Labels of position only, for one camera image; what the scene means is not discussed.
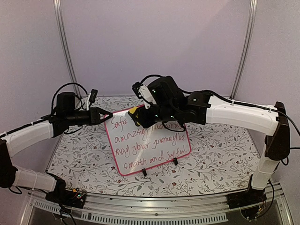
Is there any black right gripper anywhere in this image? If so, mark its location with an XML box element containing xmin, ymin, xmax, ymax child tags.
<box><xmin>131</xmin><ymin>105</ymin><xmax>178</xmax><ymax>129</ymax></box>

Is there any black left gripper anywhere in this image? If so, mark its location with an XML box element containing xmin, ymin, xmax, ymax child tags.
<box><xmin>66</xmin><ymin>107</ymin><xmax>113</xmax><ymax>126</ymax></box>

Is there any yellow whiteboard eraser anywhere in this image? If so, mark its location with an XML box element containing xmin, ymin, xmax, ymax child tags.
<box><xmin>128</xmin><ymin>106</ymin><xmax>140</xmax><ymax>127</ymax></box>

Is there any pink framed whiteboard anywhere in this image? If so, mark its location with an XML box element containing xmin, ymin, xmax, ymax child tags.
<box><xmin>104</xmin><ymin>109</ymin><xmax>192</xmax><ymax>176</ymax></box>

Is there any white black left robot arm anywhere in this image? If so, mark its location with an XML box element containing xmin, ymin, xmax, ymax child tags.
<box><xmin>0</xmin><ymin>85</ymin><xmax>113</xmax><ymax>203</ymax></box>

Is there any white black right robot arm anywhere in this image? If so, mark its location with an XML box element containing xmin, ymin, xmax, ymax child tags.
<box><xmin>129</xmin><ymin>75</ymin><xmax>295</xmax><ymax>204</ymax></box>

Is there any black left stand foot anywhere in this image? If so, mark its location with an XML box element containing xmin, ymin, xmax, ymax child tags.
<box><xmin>142</xmin><ymin>168</ymin><xmax>147</xmax><ymax>177</ymax></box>

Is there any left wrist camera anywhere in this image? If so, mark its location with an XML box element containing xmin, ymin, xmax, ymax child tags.
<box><xmin>85</xmin><ymin>89</ymin><xmax>98</xmax><ymax>111</ymax></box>

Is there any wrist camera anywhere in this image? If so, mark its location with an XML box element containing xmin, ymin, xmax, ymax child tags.
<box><xmin>85</xmin><ymin>89</ymin><xmax>98</xmax><ymax>111</ymax></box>
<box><xmin>132</xmin><ymin>82</ymin><xmax>157</xmax><ymax>109</ymax></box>

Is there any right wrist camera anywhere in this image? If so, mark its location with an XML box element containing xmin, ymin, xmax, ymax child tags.
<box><xmin>132</xmin><ymin>82</ymin><xmax>157</xmax><ymax>109</ymax></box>

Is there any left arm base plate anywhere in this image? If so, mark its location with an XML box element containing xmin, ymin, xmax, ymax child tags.
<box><xmin>45</xmin><ymin>190</ymin><xmax>86</xmax><ymax>209</ymax></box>

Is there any right aluminium frame post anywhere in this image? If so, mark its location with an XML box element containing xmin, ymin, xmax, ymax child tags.
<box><xmin>230</xmin><ymin>0</ymin><xmax>257</xmax><ymax>99</ymax></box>

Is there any aluminium frame post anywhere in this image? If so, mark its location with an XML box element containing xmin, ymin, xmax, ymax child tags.
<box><xmin>52</xmin><ymin>0</ymin><xmax>82</xmax><ymax>98</ymax></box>
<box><xmin>230</xmin><ymin>0</ymin><xmax>257</xmax><ymax>99</ymax></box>

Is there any aluminium front rail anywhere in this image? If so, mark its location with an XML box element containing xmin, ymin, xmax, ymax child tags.
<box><xmin>20</xmin><ymin>182</ymin><xmax>295</xmax><ymax>225</ymax></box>

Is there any left aluminium frame post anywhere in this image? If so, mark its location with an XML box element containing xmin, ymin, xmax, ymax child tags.
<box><xmin>52</xmin><ymin>0</ymin><xmax>82</xmax><ymax>98</ymax></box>

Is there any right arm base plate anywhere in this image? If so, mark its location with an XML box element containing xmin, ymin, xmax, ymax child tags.
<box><xmin>226</xmin><ymin>189</ymin><xmax>267</xmax><ymax>209</ymax></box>

